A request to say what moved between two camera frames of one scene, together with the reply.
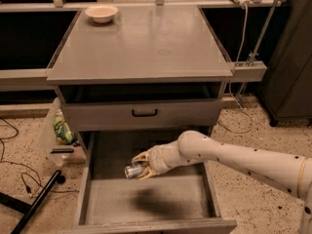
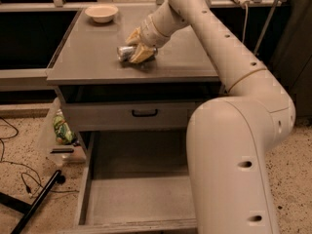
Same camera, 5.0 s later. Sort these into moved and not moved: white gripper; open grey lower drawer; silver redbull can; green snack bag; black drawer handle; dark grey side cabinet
Moved: white gripper; silver redbull can
Not moved: dark grey side cabinet; open grey lower drawer; black drawer handle; green snack bag
